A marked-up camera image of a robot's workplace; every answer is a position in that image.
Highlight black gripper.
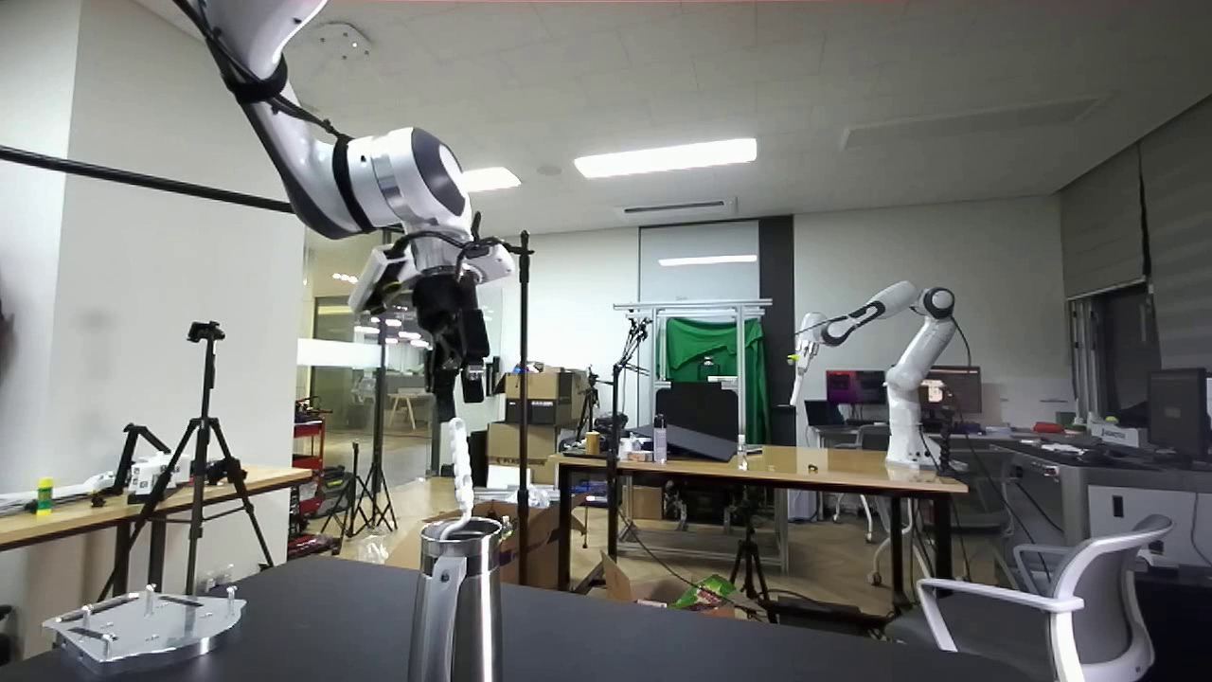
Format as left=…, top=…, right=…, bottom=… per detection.
left=405, top=268, right=500, bottom=428

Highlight stainless steel flask with handle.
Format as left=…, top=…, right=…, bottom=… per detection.
left=413, top=512, right=516, bottom=682

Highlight stacked cardboard boxes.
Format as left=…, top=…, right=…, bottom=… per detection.
left=486, top=364, right=599, bottom=465

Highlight black stand with boom pole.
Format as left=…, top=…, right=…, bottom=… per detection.
left=0, top=142, right=537, bottom=590

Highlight long ceiling light panel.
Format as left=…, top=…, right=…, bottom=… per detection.
left=573, top=134, right=763, bottom=182
left=457, top=163, right=527, bottom=198

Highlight green backdrop cloth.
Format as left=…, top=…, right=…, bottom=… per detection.
left=660, top=316, right=774, bottom=447

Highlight wooden table with black legs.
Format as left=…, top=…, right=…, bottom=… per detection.
left=549, top=442, right=974, bottom=620

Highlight long wooden bench table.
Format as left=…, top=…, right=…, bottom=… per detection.
left=0, top=465, right=318, bottom=598

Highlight clear acrylic plate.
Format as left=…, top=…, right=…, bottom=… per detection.
left=43, top=582, right=249, bottom=668

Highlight white mesh office chair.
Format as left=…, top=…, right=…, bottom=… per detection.
left=912, top=524, right=1176, bottom=682

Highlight black computer monitor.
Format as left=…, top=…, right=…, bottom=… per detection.
left=1143, top=364, right=1212, bottom=464

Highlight black stand with camera arm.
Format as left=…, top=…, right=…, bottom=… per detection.
left=604, top=316, right=660, bottom=563

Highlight black camera tripod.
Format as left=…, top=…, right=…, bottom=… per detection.
left=99, top=320, right=278, bottom=598

